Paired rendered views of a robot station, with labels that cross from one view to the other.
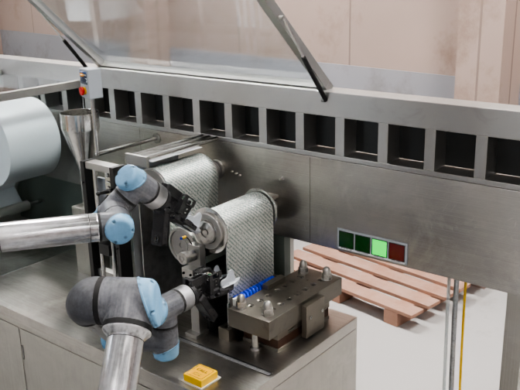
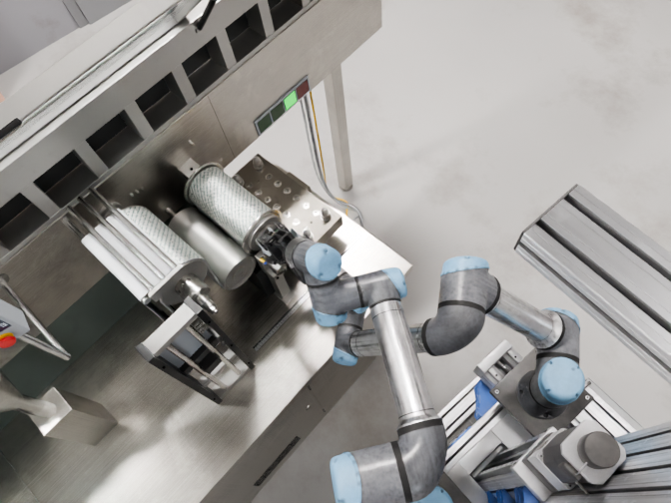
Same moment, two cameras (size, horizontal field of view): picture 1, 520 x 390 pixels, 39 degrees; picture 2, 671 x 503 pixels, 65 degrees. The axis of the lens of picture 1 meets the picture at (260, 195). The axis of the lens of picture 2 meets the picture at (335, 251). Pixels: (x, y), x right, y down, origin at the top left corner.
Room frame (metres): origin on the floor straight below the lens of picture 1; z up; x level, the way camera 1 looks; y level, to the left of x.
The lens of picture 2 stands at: (1.79, 0.83, 2.54)
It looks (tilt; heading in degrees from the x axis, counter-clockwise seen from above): 64 degrees down; 283
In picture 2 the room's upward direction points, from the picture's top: 11 degrees counter-clockwise
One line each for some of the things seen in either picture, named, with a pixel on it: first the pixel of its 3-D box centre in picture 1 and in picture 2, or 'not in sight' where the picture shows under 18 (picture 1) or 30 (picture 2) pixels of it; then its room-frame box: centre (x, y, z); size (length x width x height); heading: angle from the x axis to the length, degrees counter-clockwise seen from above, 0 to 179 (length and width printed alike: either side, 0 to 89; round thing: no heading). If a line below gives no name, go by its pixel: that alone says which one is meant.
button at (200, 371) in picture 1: (200, 375); not in sight; (1.86, 0.18, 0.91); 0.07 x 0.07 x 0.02; 51
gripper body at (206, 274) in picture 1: (201, 286); not in sight; (2.02, 0.18, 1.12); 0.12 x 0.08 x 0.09; 141
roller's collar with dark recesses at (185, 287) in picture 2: not in sight; (193, 289); (2.28, 0.37, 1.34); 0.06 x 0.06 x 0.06; 51
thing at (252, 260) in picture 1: (251, 264); not in sight; (2.21, 0.03, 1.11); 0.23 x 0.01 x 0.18; 141
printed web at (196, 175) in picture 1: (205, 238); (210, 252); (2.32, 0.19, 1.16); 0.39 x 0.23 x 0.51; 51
